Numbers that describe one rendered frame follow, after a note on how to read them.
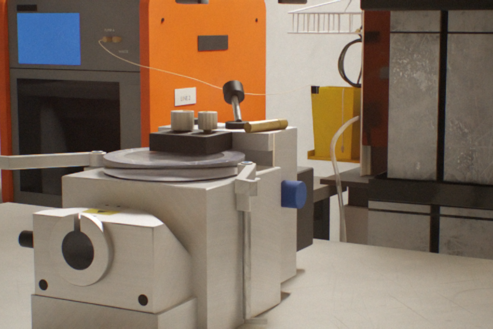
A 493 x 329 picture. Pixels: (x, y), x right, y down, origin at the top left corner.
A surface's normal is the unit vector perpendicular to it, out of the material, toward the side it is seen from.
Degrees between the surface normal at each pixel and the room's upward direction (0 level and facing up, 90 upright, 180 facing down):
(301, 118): 90
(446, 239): 90
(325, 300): 0
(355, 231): 90
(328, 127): 93
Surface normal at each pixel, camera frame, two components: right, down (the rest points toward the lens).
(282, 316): 0.00, -0.99
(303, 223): 0.89, 0.07
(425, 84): -0.43, 0.13
